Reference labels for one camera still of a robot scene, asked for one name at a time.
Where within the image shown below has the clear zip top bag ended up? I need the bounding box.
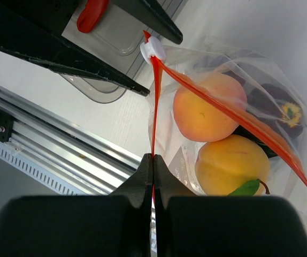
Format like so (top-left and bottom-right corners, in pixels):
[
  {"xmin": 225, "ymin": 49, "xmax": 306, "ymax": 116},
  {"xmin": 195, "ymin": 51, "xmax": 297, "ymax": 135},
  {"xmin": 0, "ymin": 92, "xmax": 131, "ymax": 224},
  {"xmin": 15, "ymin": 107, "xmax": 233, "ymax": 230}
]
[{"xmin": 140, "ymin": 33, "xmax": 307, "ymax": 228}]

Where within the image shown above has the aluminium mounting rail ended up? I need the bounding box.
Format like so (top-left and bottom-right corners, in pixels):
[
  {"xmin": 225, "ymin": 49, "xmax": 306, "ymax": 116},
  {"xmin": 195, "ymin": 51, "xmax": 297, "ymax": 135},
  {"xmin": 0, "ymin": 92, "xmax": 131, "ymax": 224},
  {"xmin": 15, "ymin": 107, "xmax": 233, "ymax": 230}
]
[{"xmin": 0, "ymin": 86, "xmax": 141, "ymax": 195}]

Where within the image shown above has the white slotted cable duct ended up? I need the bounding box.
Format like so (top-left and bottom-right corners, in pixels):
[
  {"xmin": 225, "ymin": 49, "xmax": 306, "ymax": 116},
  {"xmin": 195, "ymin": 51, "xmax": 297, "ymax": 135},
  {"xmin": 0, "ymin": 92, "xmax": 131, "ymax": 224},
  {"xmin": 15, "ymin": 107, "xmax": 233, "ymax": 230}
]
[{"xmin": 0, "ymin": 142, "xmax": 85, "ymax": 195}]

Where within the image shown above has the yellow lemon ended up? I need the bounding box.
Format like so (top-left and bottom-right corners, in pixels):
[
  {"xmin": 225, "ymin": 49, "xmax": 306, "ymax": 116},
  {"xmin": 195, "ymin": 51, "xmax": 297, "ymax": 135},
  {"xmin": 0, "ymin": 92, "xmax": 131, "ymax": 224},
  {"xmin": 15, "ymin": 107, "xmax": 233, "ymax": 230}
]
[{"xmin": 195, "ymin": 134, "xmax": 270, "ymax": 195}]

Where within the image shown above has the red plastic lobster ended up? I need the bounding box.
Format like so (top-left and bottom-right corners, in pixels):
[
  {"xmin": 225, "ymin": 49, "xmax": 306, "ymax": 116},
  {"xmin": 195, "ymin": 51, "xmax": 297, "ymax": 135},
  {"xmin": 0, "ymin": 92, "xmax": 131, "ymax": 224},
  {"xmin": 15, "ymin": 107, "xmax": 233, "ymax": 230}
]
[{"xmin": 76, "ymin": 0, "xmax": 110, "ymax": 34}]

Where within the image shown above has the clear grey plastic tray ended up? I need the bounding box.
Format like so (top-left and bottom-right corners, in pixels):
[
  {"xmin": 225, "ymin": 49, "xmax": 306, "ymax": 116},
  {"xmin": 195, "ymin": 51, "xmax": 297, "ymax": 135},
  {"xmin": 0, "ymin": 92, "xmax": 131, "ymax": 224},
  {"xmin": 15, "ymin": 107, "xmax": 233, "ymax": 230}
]
[{"xmin": 59, "ymin": 0, "xmax": 189, "ymax": 104}]

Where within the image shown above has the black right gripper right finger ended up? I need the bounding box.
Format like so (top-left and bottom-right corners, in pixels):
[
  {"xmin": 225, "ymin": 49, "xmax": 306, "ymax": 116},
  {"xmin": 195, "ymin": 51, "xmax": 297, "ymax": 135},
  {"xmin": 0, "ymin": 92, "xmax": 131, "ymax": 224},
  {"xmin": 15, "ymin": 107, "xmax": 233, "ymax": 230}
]
[{"xmin": 153, "ymin": 155, "xmax": 196, "ymax": 256}]

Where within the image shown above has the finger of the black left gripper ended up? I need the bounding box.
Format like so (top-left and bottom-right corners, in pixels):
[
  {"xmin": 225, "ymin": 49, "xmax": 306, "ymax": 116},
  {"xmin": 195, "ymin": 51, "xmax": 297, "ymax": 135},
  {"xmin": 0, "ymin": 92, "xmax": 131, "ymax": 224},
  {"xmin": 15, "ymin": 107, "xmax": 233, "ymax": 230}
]
[
  {"xmin": 0, "ymin": 1, "xmax": 150, "ymax": 96},
  {"xmin": 111, "ymin": 0, "xmax": 183, "ymax": 44}
]

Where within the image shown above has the peach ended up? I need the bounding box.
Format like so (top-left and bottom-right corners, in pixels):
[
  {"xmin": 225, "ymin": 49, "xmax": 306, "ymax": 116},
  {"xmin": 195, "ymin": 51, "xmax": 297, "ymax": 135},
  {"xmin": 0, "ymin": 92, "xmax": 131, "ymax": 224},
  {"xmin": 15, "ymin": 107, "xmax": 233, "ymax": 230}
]
[{"xmin": 173, "ymin": 72, "xmax": 247, "ymax": 142}]

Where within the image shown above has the dark red passion fruit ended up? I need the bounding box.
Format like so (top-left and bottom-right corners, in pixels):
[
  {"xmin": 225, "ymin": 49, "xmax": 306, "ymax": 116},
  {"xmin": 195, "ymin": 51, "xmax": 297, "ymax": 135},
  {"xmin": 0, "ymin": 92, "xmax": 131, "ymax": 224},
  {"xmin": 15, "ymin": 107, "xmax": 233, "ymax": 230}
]
[{"xmin": 248, "ymin": 84, "xmax": 303, "ymax": 140}]

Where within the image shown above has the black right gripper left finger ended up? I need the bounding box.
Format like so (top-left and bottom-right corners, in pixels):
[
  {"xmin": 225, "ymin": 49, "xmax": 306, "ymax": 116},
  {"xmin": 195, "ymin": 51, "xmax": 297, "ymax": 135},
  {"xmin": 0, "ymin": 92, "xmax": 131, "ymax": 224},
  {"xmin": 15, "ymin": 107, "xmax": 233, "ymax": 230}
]
[{"xmin": 108, "ymin": 154, "xmax": 153, "ymax": 256}]

